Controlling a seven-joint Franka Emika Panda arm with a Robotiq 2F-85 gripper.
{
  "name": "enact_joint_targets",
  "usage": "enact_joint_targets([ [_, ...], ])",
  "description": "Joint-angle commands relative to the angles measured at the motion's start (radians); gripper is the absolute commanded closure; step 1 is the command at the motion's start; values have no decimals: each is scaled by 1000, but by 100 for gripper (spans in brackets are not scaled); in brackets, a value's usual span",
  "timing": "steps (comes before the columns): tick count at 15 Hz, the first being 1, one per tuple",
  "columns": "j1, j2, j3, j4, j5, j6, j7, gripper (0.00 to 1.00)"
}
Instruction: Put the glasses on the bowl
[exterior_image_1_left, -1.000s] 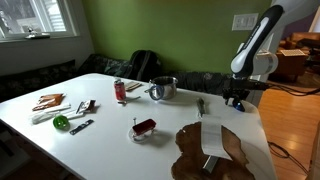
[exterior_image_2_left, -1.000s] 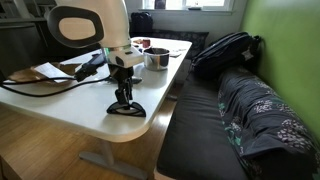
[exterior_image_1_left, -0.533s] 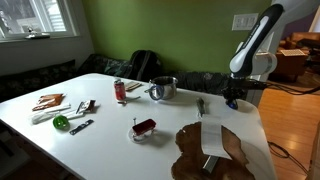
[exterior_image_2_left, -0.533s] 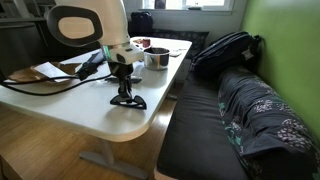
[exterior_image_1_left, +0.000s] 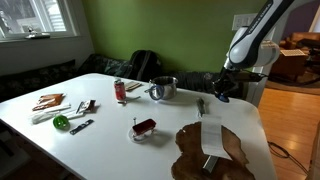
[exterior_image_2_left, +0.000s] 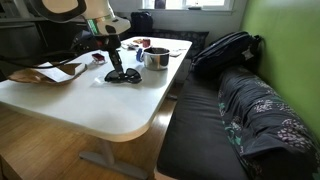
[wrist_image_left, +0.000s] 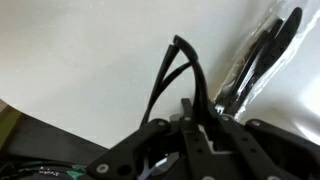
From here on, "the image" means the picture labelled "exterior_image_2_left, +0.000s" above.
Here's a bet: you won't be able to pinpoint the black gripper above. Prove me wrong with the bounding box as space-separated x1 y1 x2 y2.
96 33 126 81

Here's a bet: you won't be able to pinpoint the black sunglasses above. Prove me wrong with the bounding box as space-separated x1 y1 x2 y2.
104 67 143 85

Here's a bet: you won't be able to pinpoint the steel pot bowl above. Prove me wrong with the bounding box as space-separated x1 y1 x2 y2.
142 46 171 71

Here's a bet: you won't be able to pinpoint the small red box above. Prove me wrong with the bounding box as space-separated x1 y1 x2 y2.
91 52 107 65

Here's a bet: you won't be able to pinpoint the blue tape roll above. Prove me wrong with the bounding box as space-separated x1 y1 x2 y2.
135 47 145 63

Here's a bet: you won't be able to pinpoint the small clutter items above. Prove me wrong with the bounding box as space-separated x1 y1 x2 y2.
120 37 144 52

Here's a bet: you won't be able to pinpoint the dark red cup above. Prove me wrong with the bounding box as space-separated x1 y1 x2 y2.
141 37 152 49

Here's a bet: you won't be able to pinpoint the black bag under window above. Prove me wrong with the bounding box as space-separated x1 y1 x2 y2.
130 11 155 34

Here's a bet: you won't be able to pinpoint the small white card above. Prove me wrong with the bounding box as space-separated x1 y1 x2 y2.
168 49 183 58

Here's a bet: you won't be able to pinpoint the white paper sheet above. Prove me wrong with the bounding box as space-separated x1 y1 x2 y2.
33 61 88 83

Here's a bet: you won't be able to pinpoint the brown paper bag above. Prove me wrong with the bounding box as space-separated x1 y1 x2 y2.
7 61 88 85

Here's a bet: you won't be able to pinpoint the grey table leg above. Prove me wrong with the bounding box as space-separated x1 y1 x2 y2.
78 137 150 180

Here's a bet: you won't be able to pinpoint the black sofa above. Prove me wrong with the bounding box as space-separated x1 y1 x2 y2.
155 66 254 180

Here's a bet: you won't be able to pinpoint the black backpack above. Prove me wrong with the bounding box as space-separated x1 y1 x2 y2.
190 31 263 77

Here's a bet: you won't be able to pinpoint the dark floral blanket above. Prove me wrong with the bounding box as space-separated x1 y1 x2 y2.
217 65 320 180

